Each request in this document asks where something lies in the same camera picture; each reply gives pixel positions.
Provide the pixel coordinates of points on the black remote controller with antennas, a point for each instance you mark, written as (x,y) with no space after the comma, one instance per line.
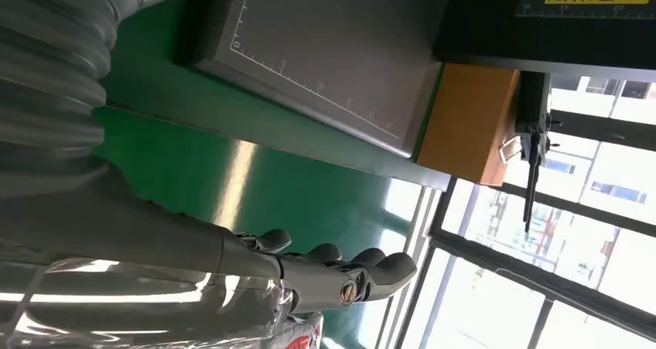
(533,126)

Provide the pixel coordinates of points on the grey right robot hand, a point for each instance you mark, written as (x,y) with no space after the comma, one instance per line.
(154,234)

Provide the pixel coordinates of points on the dark scanner base plate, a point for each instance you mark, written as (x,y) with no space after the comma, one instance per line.
(328,49)

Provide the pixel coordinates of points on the brown cardboard box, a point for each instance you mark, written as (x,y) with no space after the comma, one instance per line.
(466,121)

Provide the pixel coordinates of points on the black framed window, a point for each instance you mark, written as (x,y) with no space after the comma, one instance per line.
(564,264)

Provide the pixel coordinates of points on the green table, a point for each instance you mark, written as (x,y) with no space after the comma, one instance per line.
(154,75)

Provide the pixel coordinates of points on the black scanner column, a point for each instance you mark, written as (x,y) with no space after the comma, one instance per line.
(487,23)

